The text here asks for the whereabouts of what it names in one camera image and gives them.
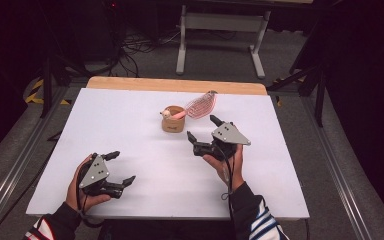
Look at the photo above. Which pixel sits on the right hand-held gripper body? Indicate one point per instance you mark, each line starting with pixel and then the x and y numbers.
pixel 228 135

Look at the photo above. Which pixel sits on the pink hairbrush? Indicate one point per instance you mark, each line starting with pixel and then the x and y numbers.
pixel 200 106

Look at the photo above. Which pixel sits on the brown cup with cream figurine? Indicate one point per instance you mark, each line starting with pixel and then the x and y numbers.
pixel 173 125

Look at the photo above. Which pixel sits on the yellow black floor tape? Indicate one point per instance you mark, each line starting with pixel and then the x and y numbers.
pixel 35 95

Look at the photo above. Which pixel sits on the person's left hand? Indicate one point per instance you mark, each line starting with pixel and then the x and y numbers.
pixel 75 196

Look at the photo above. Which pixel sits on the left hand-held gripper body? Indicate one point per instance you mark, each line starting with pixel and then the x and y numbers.
pixel 95 171

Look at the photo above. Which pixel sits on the person's dark lap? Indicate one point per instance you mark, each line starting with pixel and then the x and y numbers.
pixel 166 230

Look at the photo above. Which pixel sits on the white table cover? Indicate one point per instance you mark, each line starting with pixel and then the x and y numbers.
pixel 120 123

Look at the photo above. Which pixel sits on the aluminium rail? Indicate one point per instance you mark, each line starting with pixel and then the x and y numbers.
pixel 338 166
pixel 16 160

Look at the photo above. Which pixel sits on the person's right hand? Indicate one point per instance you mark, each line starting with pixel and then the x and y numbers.
pixel 228 170

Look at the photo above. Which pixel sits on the black metal stand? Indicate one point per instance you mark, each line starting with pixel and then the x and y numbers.
pixel 48 86
pixel 318 93

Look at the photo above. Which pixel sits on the wooden table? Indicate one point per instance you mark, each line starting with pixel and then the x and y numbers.
pixel 146 84

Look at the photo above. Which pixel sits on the grey metal stand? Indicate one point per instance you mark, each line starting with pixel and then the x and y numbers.
pixel 225 21

